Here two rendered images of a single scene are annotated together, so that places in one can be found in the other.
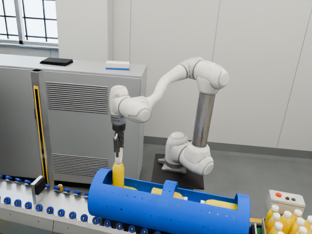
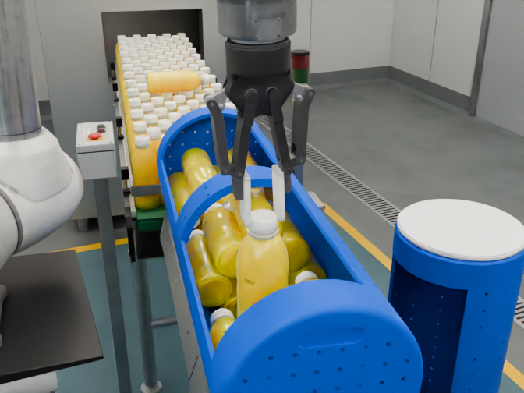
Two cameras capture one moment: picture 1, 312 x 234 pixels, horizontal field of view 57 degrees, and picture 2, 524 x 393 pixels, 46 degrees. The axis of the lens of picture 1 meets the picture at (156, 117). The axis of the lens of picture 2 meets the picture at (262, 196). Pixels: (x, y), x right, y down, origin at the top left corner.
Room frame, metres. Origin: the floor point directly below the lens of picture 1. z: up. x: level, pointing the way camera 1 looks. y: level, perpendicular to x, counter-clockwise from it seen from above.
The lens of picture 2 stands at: (1.77, 0.85, 1.67)
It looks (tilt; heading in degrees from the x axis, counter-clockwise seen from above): 25 degrees down; 244
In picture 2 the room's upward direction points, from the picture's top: straight up
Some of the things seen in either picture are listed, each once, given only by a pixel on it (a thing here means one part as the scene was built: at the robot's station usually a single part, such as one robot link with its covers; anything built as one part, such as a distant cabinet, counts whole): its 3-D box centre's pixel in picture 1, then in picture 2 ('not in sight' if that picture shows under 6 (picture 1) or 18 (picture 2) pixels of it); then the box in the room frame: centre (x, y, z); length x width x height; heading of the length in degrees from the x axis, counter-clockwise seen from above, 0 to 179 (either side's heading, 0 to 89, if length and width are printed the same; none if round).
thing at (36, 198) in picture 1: (39, 190); not in sight; (1.51, 0.72, 1.00); 0.10 x 0.04 x 0.15; 168
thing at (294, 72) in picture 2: not in sight; (299, 74); (0.81, -0.88, 1.18); 0.06 x 0.06 x 0.05
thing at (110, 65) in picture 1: (117, 66); not in sight; (3.02, 0.44, 1.48); 0.24 x 0.12 x 0.08; 94
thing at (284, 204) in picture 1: (284, 203); (97, 149); (1.48, -0.84, 1.05); 0.20 x 0.10 x 0.10; 78
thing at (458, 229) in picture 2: not in sight; (461, 227); (0.85, -0.06, 1.03); 0.28 x 0.28 x 0.01
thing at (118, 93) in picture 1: (120, 100); not in sight; (1.46, 0.20, 1.68); 0.13 x 0.11 x 0.16; 40
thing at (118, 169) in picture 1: (118, 174); (262, 287); (1.46, 0.20, 1.20); 0.07 x 0.07 x 0.19
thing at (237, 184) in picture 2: not in sight; (230, 180); (1.50, 0.20, 1.36); 0.03 x 0.01 x 0.05; 170
